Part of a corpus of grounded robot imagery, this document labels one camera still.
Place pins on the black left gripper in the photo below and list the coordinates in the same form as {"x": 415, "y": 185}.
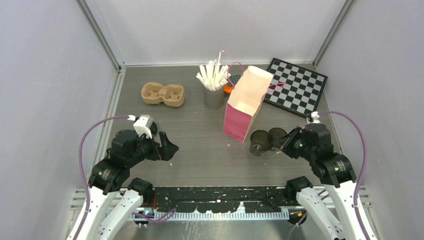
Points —
{"x": 166, "y": 149}

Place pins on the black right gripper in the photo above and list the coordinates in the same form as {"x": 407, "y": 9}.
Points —
{"x": 286, "y": 146}

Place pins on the black paper coffee cup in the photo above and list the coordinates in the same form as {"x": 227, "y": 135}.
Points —
{"x": 260, "y": 142}

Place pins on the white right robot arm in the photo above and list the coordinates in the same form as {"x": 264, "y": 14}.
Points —
{"x": 334, "y": 170}

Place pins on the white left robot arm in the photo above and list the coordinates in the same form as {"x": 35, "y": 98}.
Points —
{"x": 107, "y": 177}

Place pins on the black white chessboard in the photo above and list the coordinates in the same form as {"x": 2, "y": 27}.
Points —
{"x": 294, "y": 88}

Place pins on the brown cardboard cup carrier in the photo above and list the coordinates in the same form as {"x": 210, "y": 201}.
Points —
{"x": 154, "y": 93}

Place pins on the grey straw holder cup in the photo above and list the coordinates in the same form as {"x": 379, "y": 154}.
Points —
{"x": 213, "y": 99}

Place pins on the pink paper gift bag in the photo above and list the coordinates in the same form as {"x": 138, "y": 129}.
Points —
{"x": 245, "y": 101}

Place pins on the orange black small device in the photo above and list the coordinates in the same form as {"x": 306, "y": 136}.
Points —
{"x": 229, "y": 87}

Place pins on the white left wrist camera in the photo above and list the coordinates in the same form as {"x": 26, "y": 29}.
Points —
{"x": 142, "y": 126}

